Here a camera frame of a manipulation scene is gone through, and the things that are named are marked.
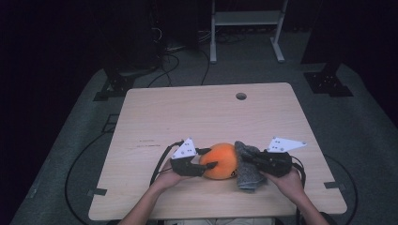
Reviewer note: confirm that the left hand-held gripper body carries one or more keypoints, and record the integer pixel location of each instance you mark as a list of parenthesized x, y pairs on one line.
[(186, 164)]

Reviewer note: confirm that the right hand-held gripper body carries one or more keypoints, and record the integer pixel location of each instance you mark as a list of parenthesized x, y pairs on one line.
[(277, 164)]

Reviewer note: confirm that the orange plush toy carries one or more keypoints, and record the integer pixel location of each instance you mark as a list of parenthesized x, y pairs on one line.
[(220, 161)]

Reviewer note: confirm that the grey fuzzy cloth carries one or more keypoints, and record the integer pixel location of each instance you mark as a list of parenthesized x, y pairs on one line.
[(247, 178)]

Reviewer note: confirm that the person's left hand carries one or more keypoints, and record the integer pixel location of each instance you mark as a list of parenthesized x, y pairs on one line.
[(169, 178)]

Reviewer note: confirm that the person's right hand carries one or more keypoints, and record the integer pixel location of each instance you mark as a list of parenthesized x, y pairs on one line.
[(287, 184)]

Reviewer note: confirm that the grey tape strip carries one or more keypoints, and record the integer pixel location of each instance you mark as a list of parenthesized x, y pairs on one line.
[(97, 192), (334, 185)]

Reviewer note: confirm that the black stand base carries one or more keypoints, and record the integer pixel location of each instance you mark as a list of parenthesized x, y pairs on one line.
[(327, 82), (115, 89)]

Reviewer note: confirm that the white metal stand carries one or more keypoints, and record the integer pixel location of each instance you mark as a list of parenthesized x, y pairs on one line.
[(247, 18)]

